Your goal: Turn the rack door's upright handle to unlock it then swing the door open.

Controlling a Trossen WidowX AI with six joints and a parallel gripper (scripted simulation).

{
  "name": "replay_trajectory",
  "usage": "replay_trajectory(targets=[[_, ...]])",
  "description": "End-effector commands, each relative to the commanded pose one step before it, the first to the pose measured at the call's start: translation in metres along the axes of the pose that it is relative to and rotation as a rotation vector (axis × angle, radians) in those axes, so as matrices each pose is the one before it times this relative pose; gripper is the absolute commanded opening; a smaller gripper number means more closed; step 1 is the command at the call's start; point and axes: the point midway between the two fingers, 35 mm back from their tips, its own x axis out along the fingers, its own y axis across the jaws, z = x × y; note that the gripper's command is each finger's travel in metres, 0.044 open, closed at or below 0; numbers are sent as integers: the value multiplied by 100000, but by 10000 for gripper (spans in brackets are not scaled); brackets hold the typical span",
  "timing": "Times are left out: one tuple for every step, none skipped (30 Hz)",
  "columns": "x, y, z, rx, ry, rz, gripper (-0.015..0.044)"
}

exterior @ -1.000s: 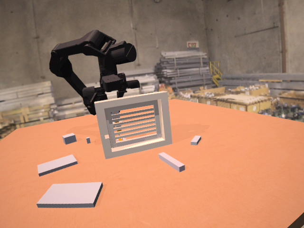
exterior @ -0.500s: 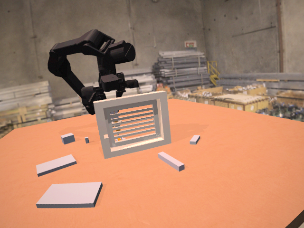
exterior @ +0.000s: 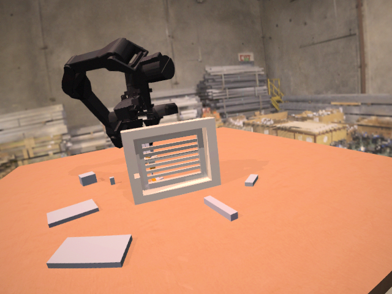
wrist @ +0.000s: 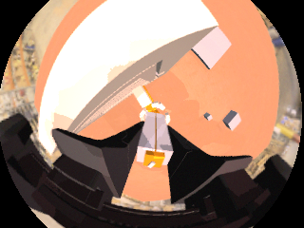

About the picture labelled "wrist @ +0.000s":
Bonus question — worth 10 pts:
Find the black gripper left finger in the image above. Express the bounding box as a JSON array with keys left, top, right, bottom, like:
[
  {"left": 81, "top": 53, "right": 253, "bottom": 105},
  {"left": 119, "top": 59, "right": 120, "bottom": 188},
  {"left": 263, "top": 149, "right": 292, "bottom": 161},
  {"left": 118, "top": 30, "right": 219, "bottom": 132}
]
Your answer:
[{"left": 52, "top": 122, "right": 145, "bottom": 199}]

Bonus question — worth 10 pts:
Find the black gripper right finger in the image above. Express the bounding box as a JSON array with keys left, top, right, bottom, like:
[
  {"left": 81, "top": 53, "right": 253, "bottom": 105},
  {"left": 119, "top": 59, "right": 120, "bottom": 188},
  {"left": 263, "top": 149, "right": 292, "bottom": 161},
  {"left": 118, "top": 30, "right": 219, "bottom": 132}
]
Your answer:
[{"left": 167, "top": 125, "right": 253, "bottom": 205}]

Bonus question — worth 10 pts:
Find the small dark grey block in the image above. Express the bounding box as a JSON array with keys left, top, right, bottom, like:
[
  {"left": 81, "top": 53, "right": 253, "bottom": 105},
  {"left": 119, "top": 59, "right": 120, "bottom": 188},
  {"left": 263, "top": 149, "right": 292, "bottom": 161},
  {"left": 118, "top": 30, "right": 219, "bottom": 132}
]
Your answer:
[{"left": 204, "top": 111, "right": 213, "bottom": 121}]

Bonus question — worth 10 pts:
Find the white flat rectangular slab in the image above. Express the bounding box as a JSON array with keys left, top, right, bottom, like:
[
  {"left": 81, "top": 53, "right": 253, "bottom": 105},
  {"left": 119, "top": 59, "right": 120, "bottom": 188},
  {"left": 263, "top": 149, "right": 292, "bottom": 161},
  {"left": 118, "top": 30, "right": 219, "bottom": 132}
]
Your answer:
[{"left": 191, "top": 27, "right": 232, "bottom": 69}]

